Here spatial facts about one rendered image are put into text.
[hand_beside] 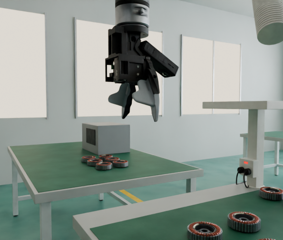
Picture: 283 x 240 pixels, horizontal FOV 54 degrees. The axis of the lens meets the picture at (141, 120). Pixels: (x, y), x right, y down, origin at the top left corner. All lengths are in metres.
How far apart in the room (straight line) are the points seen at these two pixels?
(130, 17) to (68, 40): 4.26
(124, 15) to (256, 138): 1.12
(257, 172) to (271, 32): 0.74
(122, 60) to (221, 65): 6.06
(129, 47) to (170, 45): 5.14
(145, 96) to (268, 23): 1.17
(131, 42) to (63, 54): 4.20
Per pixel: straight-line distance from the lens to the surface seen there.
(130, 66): 0.59
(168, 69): 0.65
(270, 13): 1.70
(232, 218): 1.09
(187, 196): 1.40
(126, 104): 0.67
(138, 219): 1.13
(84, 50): 4.90
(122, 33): 0.61
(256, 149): 1.57
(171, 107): 5.64
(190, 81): 5.96
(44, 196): 1.52
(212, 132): 6.39
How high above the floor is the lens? 1.19
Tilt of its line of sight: 3 degrees down
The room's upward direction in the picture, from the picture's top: straight up
